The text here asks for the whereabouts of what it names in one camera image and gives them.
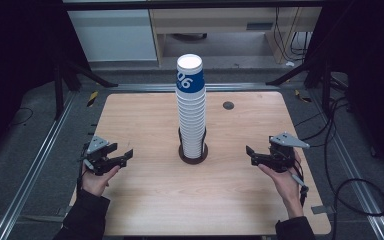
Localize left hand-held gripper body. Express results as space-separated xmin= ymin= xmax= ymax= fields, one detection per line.
xmin=79 ymin=135 xmax=121 ymax=177

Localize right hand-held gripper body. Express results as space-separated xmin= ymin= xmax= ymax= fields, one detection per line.
xmin=268 ymin=132 xmax=311 ymax=173

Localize dark round cup holder rack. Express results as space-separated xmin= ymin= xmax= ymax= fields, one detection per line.
xmin=177 ymin=126 xmax=210 ymax=165

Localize tall stack of paper cups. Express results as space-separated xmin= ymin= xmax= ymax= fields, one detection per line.
xmin=175 ymin=53 xmax=207 ymax=160

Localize person's right hand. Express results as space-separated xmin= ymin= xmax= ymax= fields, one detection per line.
xmin=258 ymin=150 xmax=306 ymax=212

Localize person's left hand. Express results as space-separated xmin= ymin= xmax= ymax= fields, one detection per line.
xmin=81 ymin=165 xmax=121 ymax=198

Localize yellow black striped tape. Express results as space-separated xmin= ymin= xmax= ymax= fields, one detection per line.
xmin=86 ymin=91 xmax=100 ymax=108
xmin=294 ymin=89 xmax=313 ymax=104

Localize black metal stand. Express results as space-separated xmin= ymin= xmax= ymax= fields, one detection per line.
xmin=53 ymin=59 xmax=118 ymax=122
xmin=265 ymin=59 xmax=335 ymax=115

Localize white cabinet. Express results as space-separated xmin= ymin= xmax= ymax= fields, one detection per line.
xmin=67 ymin=9 xmax=158 ymax=63

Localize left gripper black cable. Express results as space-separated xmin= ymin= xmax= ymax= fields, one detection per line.
xmin=75 ymin=146 xmax=91 ymax=201

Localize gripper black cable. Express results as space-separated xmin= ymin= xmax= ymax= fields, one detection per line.
xmin=75 ymin=146 xmax=91 ymax=201
xmin=289 ymin=159 xmax=310 ymax=208

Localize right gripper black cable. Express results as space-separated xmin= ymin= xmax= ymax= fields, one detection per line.
xmin=289 ymin=159 xmax=310 ymax=208

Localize black floor cable bundle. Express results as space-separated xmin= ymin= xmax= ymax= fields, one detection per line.
xmin=294 ymin=95 xmax=352 ymax=149

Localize cross metal floor rail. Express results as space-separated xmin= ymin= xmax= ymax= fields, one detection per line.
xmin=108 ymin=82 xmax=281 ymax=93

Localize long metal floor rail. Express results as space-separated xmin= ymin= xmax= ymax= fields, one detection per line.
xmin=308 ymin=89 xmax=384 ymax=240
xmin=0 ymin=90 xmax=78 ymax=240

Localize thin black floor cable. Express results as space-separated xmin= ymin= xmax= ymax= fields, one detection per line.
xmin=8 ymin=106 xmax=35 ymax=128

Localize hanging black desk cables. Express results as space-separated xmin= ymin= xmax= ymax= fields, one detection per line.
xmin=273 ymin=7 xmax=313 ymax=63

